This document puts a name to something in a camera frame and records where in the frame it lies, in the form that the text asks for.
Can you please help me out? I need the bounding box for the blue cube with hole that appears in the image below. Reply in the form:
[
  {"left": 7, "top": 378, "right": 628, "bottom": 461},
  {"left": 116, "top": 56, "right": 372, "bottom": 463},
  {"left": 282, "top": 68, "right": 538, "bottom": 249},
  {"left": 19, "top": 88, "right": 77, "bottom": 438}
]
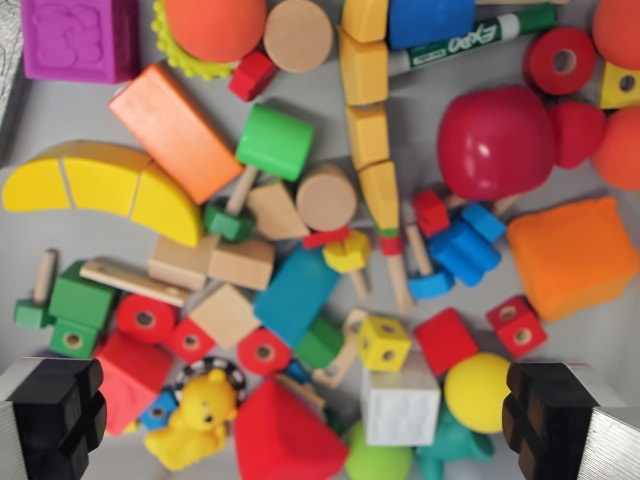
[{"left": 138, "top": 389, "right": 177, "bottom": 432}]

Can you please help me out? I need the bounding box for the grey plastic bin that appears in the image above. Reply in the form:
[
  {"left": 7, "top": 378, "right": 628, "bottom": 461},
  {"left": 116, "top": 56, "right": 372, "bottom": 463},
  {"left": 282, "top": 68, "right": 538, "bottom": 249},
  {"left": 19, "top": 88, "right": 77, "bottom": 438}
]
[{"left": 0, "top": 0, "right": 640, "bottom": 480}]

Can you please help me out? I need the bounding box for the red half ball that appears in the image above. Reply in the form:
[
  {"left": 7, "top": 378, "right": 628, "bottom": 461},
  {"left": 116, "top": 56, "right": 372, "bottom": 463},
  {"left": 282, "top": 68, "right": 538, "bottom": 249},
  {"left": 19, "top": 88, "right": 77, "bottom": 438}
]
[{"left": 548, "top": 101, "right": 608, "bottom": 171}]

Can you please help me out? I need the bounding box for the blue wooden bolt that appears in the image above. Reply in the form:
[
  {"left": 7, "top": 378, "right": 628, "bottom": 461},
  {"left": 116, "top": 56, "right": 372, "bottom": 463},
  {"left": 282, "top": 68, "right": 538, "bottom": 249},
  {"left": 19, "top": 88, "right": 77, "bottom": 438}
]
[{"left": 405, "top": 224, "right": 458, "bottom": 302}]

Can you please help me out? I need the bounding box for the orange foam ball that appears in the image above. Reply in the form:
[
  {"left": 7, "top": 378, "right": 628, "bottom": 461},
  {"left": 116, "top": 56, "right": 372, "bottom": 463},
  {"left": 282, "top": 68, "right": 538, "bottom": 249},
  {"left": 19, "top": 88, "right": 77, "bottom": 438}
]
[
  {"left": 164, "top": 0, "right": 269, "bottom": 65},
  {"left": 592, "top": 106, "right": 640, "bottom": 192},
  {"left": 592, "top": 0, "right": 640, "bottom": 67}
]

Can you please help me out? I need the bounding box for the yellow ball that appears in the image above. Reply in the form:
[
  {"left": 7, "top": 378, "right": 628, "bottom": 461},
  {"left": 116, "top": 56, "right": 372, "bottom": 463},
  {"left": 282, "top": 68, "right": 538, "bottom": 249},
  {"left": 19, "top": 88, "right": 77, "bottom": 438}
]
[{"left": 443, "top": 351, "right": 512, "bottom": 436}]

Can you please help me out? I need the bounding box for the grey textured plate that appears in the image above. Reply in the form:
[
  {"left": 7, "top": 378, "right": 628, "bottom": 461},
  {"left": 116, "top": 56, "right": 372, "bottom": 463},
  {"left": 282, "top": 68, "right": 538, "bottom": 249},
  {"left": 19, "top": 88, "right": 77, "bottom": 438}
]
[{"left": 0, "top": 0, "right": 27, "bottom": 101}]

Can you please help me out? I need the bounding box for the teal rubber toy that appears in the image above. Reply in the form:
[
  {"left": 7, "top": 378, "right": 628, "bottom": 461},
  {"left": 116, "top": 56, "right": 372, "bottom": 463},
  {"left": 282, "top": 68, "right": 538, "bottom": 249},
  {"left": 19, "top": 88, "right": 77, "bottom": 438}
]
[{"left": 414, "top": 404, "right": 497, "bottom": 480}]

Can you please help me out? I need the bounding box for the small green wooden block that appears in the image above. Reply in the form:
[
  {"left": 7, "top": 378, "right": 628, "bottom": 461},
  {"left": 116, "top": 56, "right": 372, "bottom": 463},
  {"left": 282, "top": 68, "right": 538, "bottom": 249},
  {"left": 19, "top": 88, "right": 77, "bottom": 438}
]
[{"left": 293, "top": 316, "right": 346, "bottom": 371}]

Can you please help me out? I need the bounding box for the yellow wooden sliced banana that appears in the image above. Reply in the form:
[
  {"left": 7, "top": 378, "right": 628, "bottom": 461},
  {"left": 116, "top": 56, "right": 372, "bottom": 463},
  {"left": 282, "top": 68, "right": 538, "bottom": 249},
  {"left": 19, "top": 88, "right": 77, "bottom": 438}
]
[{"left": 1, "top": 140, "right": 205, "bottom": 248}]

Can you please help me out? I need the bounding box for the blue wooden block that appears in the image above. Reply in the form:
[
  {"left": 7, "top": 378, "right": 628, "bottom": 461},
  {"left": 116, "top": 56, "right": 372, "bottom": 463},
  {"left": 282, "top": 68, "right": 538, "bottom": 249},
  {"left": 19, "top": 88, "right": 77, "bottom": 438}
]
[{"left": 388, "top": 0, "right": 477, "bottom": 52}]

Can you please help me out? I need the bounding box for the red cylinder with hole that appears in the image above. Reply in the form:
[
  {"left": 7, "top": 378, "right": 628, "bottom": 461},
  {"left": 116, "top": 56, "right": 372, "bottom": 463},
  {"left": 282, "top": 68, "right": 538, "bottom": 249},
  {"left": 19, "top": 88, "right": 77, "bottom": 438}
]
[
  {"left": 235, "top": 326, "right": 293, "bottom": 377},
  {"left": 115, "top": 293, "right": 181, "bottom": 346},
  {"left": 522, "top": 26, "right": 598, "bottom": 97}
]

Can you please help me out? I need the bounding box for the plain red wooden block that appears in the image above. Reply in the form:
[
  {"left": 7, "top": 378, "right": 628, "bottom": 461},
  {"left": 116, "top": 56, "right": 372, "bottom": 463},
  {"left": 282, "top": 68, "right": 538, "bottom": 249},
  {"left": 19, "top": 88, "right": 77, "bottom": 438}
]
[{"left": 413, "top": 306, "right": 481, "bottom": 377}]

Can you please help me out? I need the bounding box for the teal-blue wooden block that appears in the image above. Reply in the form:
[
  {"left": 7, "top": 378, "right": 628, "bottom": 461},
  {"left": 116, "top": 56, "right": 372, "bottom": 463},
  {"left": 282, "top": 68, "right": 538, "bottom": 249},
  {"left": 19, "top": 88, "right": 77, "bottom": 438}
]
[{"left": 252, "top": 246, "right": 342, "bottom": 349}]

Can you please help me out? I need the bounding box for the black-padded gripper right finger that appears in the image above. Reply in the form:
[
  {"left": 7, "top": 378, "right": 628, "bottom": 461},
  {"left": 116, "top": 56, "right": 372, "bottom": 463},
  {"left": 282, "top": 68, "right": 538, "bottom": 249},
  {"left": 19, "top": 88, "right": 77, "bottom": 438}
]
[{"left": 501, "top": 361, "right": 640, "bottom": 480}]

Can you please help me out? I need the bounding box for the yellow-orange segmented wooden toy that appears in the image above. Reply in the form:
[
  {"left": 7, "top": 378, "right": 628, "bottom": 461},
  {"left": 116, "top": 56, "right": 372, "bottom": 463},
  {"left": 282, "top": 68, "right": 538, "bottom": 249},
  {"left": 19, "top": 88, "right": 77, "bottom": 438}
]
[{"left": 338, "top": 0, "right": 402, "bottom": 237}]

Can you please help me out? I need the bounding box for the green Expo marker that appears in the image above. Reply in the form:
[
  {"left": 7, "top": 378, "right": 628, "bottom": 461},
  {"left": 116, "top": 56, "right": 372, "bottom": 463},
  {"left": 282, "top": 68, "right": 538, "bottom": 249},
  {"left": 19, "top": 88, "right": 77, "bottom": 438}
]
[{"left": 389, "top": 2, "right": 559, "bottom": 77}]

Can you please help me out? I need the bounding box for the red embossed soft cube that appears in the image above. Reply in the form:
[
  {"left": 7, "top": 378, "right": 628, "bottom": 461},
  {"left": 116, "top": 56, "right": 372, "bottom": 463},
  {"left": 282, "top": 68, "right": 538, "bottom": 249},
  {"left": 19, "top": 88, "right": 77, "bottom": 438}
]
[{"left": 96, "top": 331, "right": 174, "bottom": 438}]

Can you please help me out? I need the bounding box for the yellow-green bumpy ring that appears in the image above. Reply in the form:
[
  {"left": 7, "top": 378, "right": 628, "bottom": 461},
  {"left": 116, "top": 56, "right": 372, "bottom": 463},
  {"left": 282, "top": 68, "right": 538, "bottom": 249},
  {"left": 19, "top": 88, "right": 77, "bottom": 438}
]
[{"left": 151, "top": 0, "right": 237, "bottom": 80}]

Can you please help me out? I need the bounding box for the large green wooden block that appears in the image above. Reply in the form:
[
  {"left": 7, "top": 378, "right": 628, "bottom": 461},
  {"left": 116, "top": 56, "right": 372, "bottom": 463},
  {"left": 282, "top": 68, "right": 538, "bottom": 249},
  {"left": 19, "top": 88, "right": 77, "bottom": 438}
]
[{"left": 48, "top": 260, "right": 121, "bottom": 332}]

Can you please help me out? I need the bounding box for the orange soft cube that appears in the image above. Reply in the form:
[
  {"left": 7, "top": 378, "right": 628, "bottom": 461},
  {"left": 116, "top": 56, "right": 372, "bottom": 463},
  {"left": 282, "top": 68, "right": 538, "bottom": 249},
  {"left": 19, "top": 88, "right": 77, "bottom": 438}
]
[{"left": 506, "top": 195, "right": 640, "bottom": 323}]

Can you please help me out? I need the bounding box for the red cube with hole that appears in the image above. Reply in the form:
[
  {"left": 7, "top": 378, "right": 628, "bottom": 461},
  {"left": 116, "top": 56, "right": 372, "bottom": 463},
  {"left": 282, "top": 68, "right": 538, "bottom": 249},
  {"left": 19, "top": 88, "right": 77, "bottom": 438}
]
[{"left": 166, "top": 316, "right": 218, "bottom": 366}]

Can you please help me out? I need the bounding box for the crimson plastic apple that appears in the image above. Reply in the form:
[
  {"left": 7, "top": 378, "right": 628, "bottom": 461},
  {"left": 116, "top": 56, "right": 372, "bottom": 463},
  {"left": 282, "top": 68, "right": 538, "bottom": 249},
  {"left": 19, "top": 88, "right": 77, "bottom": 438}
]
[{"left": 437, "top": 84, "right": 558, "bottom": 202}]

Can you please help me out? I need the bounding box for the orange rectangular wooden block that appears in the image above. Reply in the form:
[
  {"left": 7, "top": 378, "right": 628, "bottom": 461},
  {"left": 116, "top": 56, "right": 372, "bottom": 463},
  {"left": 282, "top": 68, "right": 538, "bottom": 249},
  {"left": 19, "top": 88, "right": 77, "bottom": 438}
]
[{"left": 108, "top": 63, "right": 245, "bottom": 206}]

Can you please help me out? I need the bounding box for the green wooden bolt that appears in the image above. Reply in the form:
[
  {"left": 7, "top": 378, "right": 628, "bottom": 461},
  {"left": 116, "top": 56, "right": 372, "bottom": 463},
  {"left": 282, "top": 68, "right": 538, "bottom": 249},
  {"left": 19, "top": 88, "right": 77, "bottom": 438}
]
[
  {"left": 13, "top": 248, "right": 59, "bottom": 330},
  {"left": 202, "top": 164, "right": 260, "bottom": 245}
]

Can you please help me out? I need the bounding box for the black and white ring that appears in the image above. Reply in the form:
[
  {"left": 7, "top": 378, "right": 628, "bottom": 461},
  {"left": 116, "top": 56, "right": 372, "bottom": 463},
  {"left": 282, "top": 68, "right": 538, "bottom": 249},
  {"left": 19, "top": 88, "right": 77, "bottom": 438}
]
[{"left": 171, "top": 355, "right": 249, "bottom": 407}]

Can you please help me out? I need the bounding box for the red wooden bolt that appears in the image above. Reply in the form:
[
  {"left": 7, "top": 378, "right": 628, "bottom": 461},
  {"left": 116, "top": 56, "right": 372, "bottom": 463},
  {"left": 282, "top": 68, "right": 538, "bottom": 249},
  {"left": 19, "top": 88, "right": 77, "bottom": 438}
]
[
  {"left": 228, "top": 48, "right": 279, "bottom": 103},
  {"left": 411, "top": 189, "right": 469, "bottom": 239}
]

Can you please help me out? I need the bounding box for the red cube with holes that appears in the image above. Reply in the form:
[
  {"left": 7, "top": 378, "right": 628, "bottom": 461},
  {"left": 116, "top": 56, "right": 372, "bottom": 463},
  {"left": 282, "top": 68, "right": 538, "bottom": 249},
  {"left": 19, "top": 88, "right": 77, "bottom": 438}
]
[{"left": 485, "top": 294, "right": 542, "bottom": 359}]

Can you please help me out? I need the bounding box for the yellow cube with hole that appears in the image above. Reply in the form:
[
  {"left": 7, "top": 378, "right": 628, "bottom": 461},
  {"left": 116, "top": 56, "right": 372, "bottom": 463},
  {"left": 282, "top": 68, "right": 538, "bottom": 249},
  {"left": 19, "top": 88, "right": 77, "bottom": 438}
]
[{"left": 599, "top": 61, "right": 640, "bottom": 111}]

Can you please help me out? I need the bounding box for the yellow cube with holes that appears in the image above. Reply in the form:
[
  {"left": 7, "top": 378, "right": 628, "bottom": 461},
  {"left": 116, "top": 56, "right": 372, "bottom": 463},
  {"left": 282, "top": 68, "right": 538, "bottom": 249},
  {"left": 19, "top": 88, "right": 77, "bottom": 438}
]
[{"left": 355, "top": 315, "right": 413, "bottom": 374}]

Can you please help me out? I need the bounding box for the purple embossed cube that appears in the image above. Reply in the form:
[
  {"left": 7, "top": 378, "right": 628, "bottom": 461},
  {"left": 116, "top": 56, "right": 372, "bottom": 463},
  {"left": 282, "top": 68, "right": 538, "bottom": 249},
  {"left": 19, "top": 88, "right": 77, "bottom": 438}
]
[{"left": 21, "top": 0, "right": 142, "bottom": 85}]

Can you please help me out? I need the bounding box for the yellow wooden bolt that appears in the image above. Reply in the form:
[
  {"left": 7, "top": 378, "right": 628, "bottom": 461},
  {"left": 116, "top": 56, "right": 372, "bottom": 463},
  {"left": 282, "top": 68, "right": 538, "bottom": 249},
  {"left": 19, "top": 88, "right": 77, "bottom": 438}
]
[{"left": 321, "top": 229, "right": 373, "bottom": 300}]

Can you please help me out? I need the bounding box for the green cube with hole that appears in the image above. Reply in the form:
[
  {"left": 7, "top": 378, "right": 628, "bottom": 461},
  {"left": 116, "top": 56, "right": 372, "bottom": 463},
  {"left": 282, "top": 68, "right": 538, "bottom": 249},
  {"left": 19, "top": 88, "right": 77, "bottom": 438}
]
[{"left": 49, "top": 319, "right": 102, "bottom": 360}]

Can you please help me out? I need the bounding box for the flat red wooden piece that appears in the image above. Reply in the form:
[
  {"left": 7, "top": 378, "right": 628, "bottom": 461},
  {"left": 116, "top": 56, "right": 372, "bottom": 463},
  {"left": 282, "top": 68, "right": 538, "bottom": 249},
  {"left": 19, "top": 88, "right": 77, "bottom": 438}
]
[{"left": 301, "top": 226, "right": 352, "bottom": 250}]

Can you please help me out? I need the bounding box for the large red wedge block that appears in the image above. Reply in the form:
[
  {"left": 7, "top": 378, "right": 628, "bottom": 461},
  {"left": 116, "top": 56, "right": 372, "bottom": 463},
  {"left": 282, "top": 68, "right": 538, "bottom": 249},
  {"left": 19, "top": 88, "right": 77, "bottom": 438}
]
[{"left": 233, "top": 376, "right": 350, "bottom": 480}]

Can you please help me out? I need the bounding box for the natural wood perforated strip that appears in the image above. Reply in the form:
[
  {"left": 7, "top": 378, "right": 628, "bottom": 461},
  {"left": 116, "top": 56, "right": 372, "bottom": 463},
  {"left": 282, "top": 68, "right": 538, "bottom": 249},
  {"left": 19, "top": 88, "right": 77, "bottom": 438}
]
[
  {"left": 311, "top": 306, "right": 373, "bottom": 391},
  {"left": 79, "top": 256, "right": 192, "bottom": 308}
]

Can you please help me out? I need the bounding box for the black-padded gripper left finger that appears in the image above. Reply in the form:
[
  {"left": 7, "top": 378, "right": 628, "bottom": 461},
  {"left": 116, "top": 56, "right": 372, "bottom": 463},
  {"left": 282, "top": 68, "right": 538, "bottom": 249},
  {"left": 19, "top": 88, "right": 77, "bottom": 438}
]
[{"left": 0, "top": 356, "right": 108, "bottom": 480}]

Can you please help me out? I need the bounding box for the yellow rubber bear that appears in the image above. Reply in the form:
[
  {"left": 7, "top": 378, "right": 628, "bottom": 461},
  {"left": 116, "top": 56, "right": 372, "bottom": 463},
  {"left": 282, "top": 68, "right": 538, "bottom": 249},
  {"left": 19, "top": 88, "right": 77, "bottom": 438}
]
[{"left": 143, "top": 367, "right": 239, "bottom": 473}]

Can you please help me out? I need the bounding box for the blue wooden nut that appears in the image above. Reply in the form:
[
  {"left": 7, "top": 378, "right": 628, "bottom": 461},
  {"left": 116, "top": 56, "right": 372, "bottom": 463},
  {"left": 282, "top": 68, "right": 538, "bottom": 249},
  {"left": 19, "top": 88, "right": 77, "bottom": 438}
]
[{"left": 428, "top": 201, "right": 508, "bottom": 288}]

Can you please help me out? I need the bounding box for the natural wood cylinder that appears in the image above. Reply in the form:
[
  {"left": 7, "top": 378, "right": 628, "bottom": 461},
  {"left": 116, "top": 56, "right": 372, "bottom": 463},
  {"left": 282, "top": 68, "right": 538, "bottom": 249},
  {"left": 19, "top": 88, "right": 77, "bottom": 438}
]
[
  {"left": 295, "top": 166, "right": 360, "bottom": 233},
  {"left": 262, "top": 0, "right": 335, "bottom": 75}
]

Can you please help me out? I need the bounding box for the natural wood wedge block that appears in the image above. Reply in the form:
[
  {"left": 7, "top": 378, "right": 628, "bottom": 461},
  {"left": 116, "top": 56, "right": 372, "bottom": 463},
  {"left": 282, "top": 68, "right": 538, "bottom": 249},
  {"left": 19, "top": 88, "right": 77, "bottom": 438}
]
[{"left": 246, "top": 180, "right": 312, "bottom": 242}]

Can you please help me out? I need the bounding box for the natural wood cube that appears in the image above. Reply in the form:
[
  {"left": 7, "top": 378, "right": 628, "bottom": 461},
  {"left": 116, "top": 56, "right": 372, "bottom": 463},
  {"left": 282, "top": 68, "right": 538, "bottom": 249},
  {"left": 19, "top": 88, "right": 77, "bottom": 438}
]
[{"left": 189, "top": 283, "right": 263, "bottom": 352}]

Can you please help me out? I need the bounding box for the light green ball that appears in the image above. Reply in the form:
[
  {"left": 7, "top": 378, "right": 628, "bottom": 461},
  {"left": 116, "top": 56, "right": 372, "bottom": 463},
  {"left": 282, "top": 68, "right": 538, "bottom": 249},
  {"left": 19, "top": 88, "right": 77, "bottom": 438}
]
[{"left": 344, "top": 421, "right": 414, "bottom": 480}]

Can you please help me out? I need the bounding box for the red-collared wooden stick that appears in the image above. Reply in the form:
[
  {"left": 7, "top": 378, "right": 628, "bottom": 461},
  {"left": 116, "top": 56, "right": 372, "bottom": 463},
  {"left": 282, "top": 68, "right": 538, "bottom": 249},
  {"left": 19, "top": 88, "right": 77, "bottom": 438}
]
[{"left": 378, "top": 234, "right": 416, "bottom": 315}]

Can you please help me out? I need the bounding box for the white embossed cube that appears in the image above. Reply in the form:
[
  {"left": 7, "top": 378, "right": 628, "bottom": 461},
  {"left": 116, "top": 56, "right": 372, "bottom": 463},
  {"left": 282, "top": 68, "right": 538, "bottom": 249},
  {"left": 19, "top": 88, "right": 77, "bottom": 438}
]
[{"left": 360, "top": 356, "right": 443, "bottom": 448}]

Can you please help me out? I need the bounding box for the green wooden cylinder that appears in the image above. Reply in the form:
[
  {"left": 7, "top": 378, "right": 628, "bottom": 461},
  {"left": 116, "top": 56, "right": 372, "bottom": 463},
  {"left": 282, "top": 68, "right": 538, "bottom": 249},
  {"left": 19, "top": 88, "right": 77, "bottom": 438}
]
[{"left": 234, "top": 103, "right": 316, "bottom": 183}]

